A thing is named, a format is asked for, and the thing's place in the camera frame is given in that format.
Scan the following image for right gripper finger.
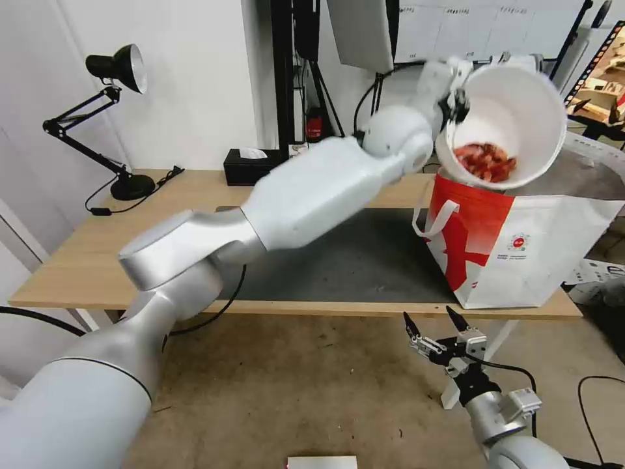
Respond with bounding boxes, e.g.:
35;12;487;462
445;305;488;362
403;311;448;363

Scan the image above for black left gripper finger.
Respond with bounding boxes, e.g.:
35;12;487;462
452;87;471;123

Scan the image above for white paper food cup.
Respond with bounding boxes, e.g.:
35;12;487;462
433;62;568;192

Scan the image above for red food scraps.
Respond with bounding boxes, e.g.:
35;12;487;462
452;141;518;184

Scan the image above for white and red takeout bag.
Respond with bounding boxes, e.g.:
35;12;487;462
411;165;625;311

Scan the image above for black desk mat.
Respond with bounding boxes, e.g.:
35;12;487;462
214;207;462;304

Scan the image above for grey monitor back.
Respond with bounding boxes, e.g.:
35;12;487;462
326;0;399;72

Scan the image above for black device with red label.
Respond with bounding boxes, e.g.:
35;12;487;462
305;109;326;143

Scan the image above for white printed cardboard box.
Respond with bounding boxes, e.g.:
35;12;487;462
561;259;625;313

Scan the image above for colourful printed board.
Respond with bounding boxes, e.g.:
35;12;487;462
564;19;625;145

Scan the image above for grey round table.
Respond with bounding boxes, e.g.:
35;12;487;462
556;139;625;199

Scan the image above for robot front shell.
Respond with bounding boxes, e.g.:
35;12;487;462
285;455;358;469

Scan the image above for black metal stand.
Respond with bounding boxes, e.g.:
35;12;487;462
273;0;345;160

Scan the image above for black tissue box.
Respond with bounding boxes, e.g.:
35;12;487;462
223;146;285;188

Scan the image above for black desk lamp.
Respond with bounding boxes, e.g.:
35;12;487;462
42;44;157;201

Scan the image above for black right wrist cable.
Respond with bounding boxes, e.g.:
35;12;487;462
476;361;540;440

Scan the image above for black left wrist cable loop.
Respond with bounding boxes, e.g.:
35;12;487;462
353;59;428;140

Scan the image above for black floor cable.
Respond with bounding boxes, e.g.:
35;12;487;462
577;375;625;469

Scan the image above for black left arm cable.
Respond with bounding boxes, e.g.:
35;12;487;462
168;263;248;336

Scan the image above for black lamp power cable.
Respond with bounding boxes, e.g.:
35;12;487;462
85;165;186;217

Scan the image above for thick black cable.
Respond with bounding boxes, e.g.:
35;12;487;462
0;305;90;339

